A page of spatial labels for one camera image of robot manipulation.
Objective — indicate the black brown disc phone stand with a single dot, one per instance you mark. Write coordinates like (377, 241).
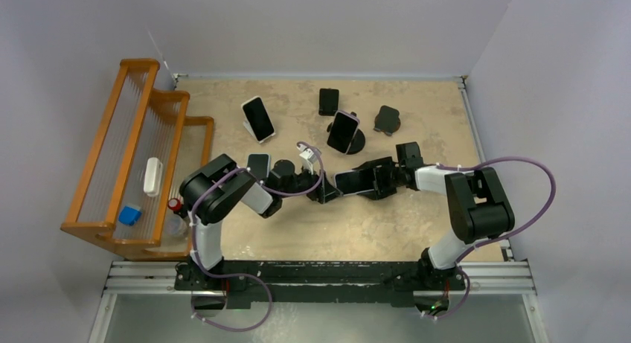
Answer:
(387, 120)

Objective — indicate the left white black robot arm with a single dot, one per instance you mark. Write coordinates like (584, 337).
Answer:
(211, 193)

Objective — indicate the white edged black phone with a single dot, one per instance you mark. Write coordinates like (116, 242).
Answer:
(255, 112)

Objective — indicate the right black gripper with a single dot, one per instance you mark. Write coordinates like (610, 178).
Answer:
(382, 190)

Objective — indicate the orange wooden rack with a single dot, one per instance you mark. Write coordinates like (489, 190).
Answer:
(139, 122)

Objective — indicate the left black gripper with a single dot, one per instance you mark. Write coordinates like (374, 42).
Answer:
(324, 193)

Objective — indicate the black aluminium base frame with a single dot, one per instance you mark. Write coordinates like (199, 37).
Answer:
(400, 284)

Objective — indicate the blue cap bottle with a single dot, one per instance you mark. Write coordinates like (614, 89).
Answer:
(129, 215)

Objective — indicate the black rectangular phone stand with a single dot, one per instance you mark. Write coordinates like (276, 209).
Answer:
(328, 102)

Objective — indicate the white rectangular device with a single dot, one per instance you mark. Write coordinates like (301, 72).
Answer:
(153, 177)

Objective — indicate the lavender case phone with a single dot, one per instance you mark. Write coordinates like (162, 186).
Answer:
(355, 182)

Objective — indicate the red cap bottle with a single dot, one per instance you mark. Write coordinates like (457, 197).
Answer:
(176, 219)

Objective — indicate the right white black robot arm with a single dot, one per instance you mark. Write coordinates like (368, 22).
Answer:
(478, 205)

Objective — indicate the silver folding phone stand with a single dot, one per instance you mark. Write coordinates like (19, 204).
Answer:
(250, 130)

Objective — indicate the light blue case phone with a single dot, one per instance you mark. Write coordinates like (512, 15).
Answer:
(259, 165)

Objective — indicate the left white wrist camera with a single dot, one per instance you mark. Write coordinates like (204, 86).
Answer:
(309, 157)

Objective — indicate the black phone clear case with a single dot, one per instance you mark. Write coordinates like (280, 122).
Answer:
(344, 120)

